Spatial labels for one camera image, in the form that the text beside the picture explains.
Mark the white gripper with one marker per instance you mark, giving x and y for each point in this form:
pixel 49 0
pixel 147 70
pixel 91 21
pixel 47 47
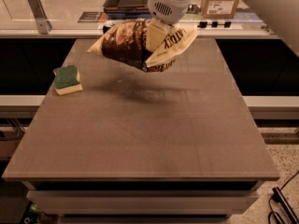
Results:
pixel 167 10

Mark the blue pepsi can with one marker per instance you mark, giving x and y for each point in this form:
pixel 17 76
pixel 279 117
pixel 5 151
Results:
pixel 108 25

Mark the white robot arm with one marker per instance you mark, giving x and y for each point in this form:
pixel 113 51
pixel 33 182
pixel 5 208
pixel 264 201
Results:
pixel 281 16

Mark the cardboard box with label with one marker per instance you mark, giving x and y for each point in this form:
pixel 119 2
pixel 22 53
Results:
pixel 219 9

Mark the green yellow sponge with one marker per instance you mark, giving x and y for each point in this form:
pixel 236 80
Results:
pixel 67 80

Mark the brown chip bag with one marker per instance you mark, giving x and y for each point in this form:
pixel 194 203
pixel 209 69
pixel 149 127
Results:
pixel 126 43

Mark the left metal glass bracket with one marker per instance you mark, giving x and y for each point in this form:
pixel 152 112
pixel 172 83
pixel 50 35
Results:
pixel 42 23

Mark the black power strip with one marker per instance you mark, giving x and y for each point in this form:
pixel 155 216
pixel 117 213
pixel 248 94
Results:
pixel 279 198

